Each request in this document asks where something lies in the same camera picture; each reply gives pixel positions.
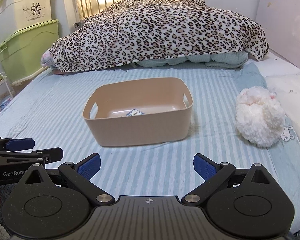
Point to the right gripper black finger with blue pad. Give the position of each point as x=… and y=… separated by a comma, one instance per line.
x=67, y=185
x=217, y=177

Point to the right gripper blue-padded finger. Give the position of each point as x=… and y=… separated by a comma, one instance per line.
x=14, y=145

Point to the white booklet blue emblem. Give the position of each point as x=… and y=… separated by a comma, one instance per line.
x=134, y=112

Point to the striped blue bed sheet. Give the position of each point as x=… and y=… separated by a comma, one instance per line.
x=49, y=110

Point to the white plush toy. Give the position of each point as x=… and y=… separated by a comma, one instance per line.
x=260, y=117

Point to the green plastic storage bin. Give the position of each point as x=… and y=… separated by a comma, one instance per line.
x=21, y=52

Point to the beige plastic storage basket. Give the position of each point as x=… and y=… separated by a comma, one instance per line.
x=165, y=101

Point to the light green quilt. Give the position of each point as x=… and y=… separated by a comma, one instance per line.
x=226, y=60

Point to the white pillow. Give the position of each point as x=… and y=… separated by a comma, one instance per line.
x=283, y=78

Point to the cream plastic storage bin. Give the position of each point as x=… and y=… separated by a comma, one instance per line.
x=20, y=14

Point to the leopard print blanket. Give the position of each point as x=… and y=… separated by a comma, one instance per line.
x=131, y=31

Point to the white wire rack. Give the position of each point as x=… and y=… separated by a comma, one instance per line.
x=7, y=93

